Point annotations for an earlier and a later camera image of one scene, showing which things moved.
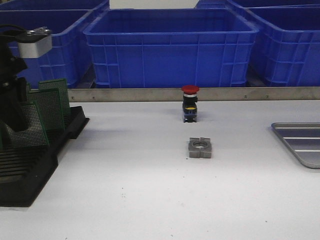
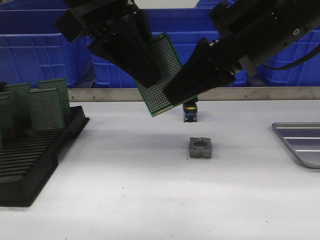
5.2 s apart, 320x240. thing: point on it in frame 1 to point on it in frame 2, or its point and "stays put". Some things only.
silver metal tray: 303,138 stays put
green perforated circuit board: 34,134 to 169,62
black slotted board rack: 23,170 stays put
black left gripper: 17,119 to 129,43
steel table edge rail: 206,94 stays put
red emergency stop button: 189,103 stays put
